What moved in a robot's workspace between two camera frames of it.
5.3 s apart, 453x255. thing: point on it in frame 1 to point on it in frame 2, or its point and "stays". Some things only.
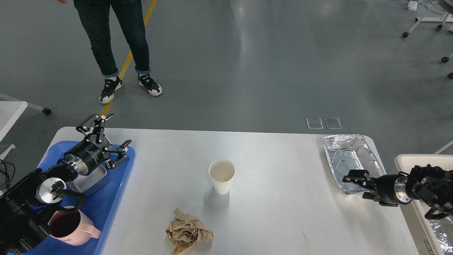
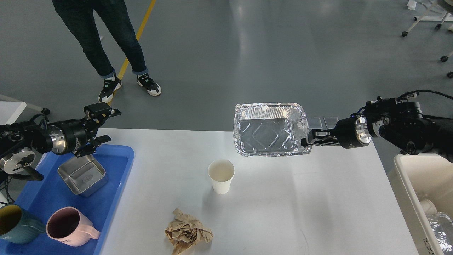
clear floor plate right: [333, 123] stays
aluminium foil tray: [346, 152] to [270, 129]
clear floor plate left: [314, 123] stays
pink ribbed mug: [72, 228] stays
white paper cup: [221, 172] stays
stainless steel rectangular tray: [86, 184] stays
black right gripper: [391, 188] to [352, 132]
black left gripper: [85, 157] to [74, 136]
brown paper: [185, 231] stays
